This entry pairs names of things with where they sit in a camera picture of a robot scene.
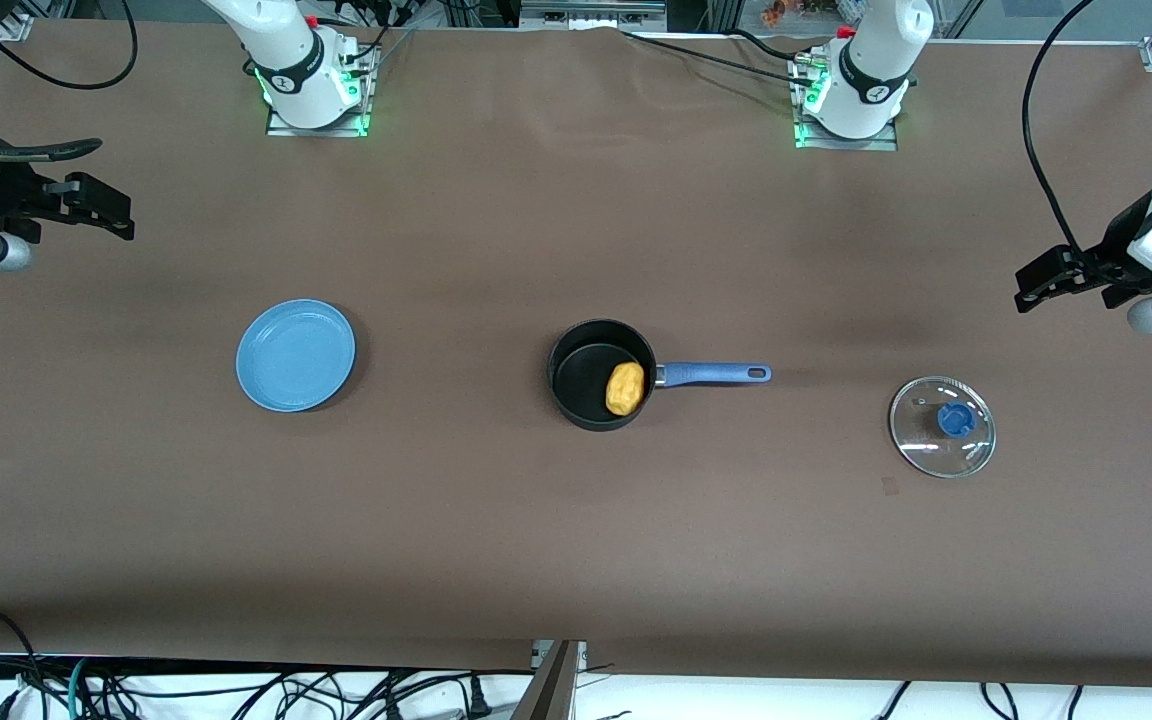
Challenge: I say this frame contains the glass lid with blue knob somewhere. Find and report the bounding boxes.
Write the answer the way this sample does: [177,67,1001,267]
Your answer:
[888,376,997,479]

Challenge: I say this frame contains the yellow potato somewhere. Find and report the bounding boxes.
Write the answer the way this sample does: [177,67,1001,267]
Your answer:
[604,362,646,417]

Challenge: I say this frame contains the blue plate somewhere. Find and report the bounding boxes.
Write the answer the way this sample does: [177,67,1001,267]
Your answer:
[235,299,357,413]

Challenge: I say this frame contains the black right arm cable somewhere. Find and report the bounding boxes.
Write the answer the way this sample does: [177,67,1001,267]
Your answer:
[0,0,139,163]

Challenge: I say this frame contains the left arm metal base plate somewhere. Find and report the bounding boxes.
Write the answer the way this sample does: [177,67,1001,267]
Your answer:
[793,50,899,151]

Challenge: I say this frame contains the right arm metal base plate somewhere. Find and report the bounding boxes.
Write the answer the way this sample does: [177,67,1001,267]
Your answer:
[266,40,373,138]

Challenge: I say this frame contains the short black table cable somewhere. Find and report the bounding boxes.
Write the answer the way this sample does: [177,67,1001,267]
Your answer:
[729,28,817,63]

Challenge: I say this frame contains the long black table cable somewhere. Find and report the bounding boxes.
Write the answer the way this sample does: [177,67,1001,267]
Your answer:
[621,30,817,86]

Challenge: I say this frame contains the black pot with blue handle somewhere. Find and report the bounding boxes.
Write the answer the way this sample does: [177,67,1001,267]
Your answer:
[547,319,773,433]

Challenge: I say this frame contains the aluminium rail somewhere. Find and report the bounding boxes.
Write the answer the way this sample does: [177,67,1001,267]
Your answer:
[519,0,669,31]

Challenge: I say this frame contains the aluminium frame post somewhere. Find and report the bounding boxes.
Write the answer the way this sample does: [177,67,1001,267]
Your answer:
[514,640,589,720]

